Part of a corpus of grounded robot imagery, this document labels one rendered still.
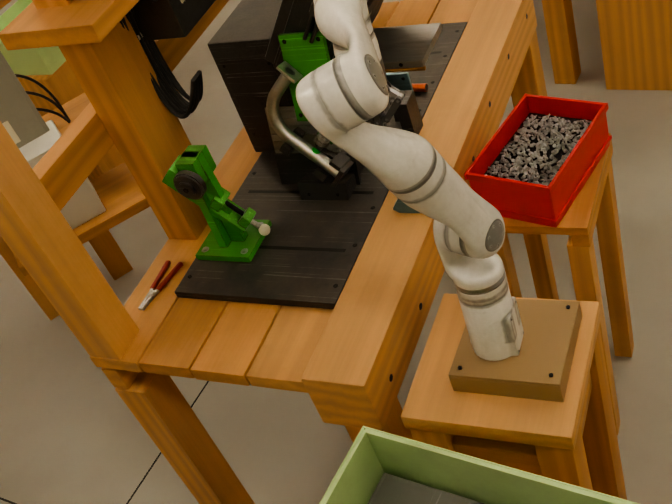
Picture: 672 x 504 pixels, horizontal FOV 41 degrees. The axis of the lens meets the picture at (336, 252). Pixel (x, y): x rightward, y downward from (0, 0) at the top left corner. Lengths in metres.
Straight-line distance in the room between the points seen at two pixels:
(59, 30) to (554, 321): 1.10
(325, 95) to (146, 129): 0.98
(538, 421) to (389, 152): 0.61
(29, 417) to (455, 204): 2.39
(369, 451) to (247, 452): 1.35
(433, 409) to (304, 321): 0.37
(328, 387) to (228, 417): 1.30
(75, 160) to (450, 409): 0.97
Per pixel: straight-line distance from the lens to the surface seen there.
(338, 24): 1.26
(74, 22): 1.84
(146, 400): 2.14
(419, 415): 1.69
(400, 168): 1.27
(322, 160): 2.11
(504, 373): 1.65
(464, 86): 2.38
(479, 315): 1.59
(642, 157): 3.47
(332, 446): 2.80
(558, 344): 1.68
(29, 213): 1.82
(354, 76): 1.14
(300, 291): 1.93
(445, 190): 1.34
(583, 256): 2.10
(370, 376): 1.72
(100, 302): 1.97
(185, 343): 1.99
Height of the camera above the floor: 2.17
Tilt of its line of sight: 40 degrees down
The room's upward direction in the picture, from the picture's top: 22 degrees counter-clockwise
